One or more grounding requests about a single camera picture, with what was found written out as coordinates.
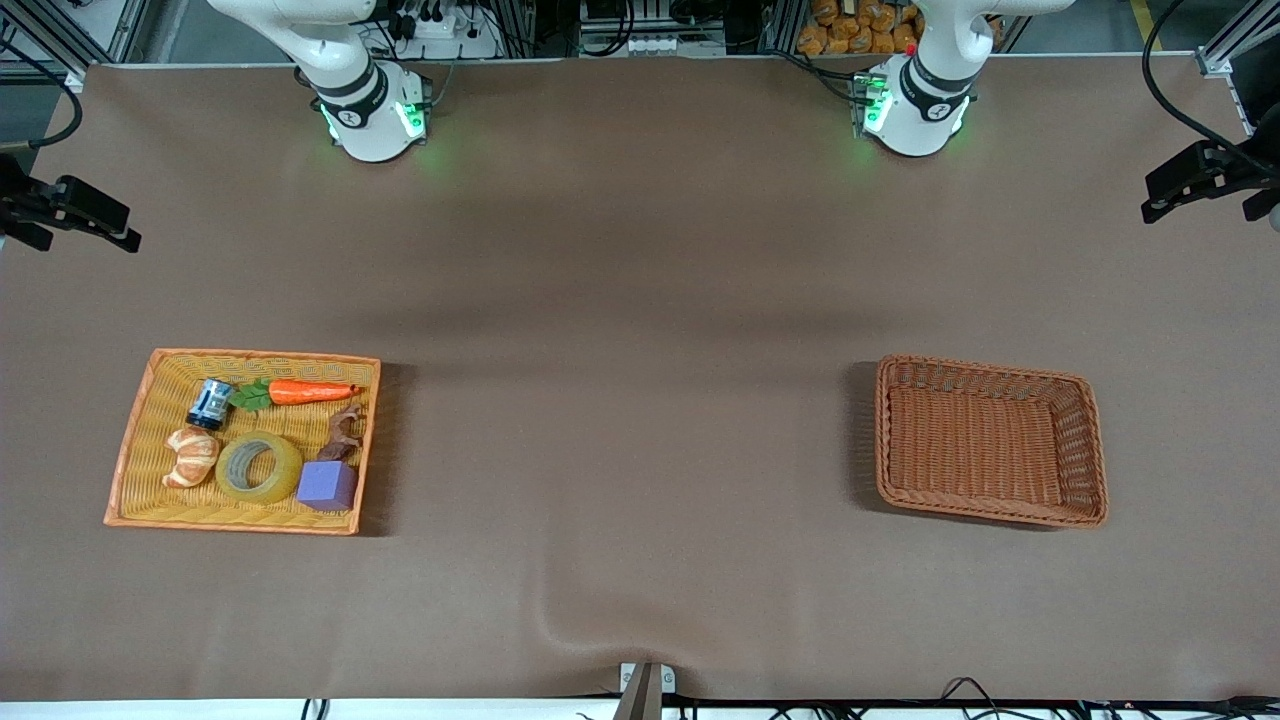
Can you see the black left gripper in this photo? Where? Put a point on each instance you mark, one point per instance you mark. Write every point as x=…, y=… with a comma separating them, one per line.
x=1232, y=166

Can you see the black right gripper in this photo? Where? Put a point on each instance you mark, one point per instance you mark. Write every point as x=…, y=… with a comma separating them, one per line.
x=22, y=204

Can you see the yellow tape roll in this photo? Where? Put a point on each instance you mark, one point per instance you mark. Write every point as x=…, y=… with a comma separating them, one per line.
x=285, y=482

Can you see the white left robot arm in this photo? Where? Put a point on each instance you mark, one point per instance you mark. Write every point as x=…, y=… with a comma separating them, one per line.
x=925, y=100

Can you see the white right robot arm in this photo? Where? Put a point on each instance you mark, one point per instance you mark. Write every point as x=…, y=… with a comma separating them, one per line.
x=360, y=100

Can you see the small blue can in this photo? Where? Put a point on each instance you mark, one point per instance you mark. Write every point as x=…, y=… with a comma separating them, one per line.
x=210, y=403

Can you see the toy croissant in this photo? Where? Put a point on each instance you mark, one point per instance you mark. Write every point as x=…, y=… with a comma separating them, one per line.
x=192, y=458

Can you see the orange toy carrot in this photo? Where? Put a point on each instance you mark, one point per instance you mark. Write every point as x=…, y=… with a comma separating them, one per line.
x=305, y=392

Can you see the yellow wicker tray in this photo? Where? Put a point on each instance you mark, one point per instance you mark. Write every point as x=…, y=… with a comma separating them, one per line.
x=160, y=500

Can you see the brown wooden figure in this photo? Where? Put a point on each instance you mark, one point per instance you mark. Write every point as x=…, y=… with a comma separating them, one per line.
x=340, y=440

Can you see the brown wicker basket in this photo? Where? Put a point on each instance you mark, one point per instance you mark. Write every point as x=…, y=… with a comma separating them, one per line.
x=970, y=440

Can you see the purple cube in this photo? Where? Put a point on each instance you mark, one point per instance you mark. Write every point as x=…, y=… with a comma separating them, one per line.
x=326, y=486

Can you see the orange toy pile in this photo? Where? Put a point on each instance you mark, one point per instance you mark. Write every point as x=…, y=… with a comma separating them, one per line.
x=860, y=25

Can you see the white power strip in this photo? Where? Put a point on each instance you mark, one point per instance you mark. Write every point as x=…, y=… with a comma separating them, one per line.
x=450, y=35

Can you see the white socket strip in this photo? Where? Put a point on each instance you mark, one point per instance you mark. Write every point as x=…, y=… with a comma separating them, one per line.
x=660, y=45

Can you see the brown table cloth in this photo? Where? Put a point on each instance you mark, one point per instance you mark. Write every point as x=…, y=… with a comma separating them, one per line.
x=640, y=560

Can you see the aluminium frame profile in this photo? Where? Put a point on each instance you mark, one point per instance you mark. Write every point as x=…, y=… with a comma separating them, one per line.
x=90, y=35
x=1235, y=35

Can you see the metal camera bracket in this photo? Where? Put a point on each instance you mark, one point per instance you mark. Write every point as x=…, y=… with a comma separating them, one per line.
x=645, y=690

